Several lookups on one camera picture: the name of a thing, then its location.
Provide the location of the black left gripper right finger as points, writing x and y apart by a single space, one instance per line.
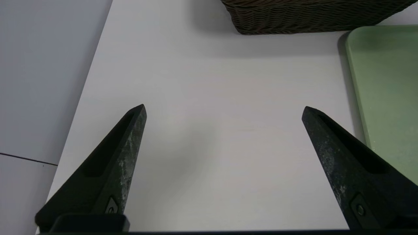
359 176

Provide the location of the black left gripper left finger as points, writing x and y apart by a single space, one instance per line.
107 169

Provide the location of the light green plastic tray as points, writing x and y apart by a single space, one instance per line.
388 98

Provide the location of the dark brown wicker basket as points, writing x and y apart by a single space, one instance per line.
310 16

